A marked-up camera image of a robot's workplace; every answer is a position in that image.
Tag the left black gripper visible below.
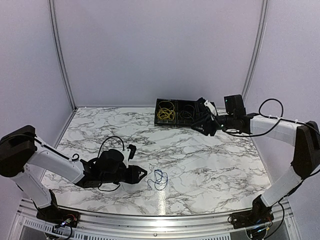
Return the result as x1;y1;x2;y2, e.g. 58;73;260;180
101;165;148;185

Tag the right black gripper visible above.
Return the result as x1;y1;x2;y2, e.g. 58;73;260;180
191;112;236;137

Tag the dark grey wire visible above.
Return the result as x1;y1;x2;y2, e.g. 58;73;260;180
178;109;195;122
178;103;196;122

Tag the yellow wire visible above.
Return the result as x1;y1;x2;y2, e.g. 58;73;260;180
156;100;176;122

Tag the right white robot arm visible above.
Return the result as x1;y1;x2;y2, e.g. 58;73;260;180
191;94;320;224

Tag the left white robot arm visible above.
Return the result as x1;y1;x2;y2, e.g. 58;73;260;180
0;125;148;223

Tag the black compartment tray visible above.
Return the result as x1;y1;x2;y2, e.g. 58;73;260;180
154;98;211;128

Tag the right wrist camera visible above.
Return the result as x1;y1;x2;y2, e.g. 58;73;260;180
196;97;218;116

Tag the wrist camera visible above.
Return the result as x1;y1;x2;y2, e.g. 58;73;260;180
196;97;218;116
122;144;137;168

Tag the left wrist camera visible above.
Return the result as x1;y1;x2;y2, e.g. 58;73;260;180
122;144;137;168

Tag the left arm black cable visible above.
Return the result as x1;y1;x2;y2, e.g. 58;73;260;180
96;136;126;192

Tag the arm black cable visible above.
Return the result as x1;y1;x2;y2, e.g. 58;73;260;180
212;98;320;226
96;136;126;192

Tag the aluminium front rail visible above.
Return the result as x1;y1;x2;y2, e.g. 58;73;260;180
8;198;301;240

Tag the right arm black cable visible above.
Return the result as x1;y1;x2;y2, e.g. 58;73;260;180
212;98;320;226

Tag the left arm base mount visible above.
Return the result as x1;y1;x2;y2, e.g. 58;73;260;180
34;190;80;228

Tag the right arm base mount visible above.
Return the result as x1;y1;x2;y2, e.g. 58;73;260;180
227;195;274;229

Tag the right aluminium frame post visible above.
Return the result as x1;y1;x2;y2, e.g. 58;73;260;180
241;0;270;102

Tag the aluminium frame post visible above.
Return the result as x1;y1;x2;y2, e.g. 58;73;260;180
47;0;77;112
241;0;270;102

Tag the left aluminium frame post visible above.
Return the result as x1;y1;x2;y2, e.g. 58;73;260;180
47;0;77;112

